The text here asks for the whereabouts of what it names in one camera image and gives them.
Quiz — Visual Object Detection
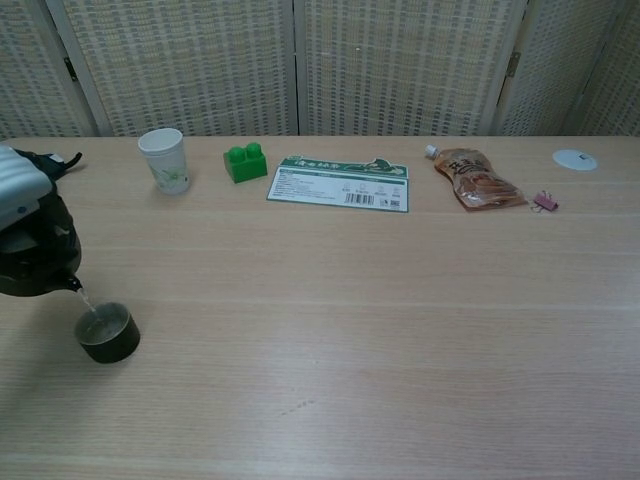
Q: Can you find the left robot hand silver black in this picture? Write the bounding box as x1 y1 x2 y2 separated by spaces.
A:
0 142 56 232

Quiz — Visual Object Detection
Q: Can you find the black teapot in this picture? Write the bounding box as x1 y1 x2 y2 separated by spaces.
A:
0 192 84 298

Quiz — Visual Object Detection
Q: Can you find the small grey tea cup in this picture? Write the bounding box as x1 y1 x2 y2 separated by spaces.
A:
73 301 142 365

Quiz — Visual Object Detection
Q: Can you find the green white tea card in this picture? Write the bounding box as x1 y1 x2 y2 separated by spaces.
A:
265 156 413 215

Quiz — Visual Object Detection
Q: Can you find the blue black cloth pouch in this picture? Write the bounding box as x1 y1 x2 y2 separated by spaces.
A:
14 148 83 182

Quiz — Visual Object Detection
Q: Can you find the woven folding screen panel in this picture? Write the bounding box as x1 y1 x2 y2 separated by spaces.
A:
497 0 619 136
0 0 99 141
577 0 640 136
293 0 524 137
44 0 297 139

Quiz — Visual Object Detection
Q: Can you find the white paper cup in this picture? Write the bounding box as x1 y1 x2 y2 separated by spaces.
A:
137 127 192 196

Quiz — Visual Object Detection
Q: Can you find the green building block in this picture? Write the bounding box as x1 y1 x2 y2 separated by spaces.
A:
222 142 268 185

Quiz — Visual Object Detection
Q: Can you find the brown spouted food pouch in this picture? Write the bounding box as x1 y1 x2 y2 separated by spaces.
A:
424 144 530 213

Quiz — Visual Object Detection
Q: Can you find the pink binder clip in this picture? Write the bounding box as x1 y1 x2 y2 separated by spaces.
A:
530 190 561 213

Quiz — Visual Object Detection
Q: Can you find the white round grommet cover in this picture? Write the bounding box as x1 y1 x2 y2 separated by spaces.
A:
552 148 600 172

